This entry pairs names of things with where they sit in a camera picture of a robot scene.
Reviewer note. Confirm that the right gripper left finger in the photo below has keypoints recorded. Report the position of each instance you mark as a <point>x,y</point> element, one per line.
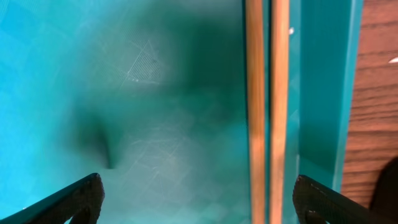
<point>79,202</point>

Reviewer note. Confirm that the teal serving tray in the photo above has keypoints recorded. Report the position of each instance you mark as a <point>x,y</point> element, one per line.
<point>149,94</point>

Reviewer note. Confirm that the wooden chopstick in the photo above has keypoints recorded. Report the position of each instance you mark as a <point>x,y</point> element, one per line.
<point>256,108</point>
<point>279,103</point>

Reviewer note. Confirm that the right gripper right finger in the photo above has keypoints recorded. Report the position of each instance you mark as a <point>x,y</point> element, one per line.
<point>316,203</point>

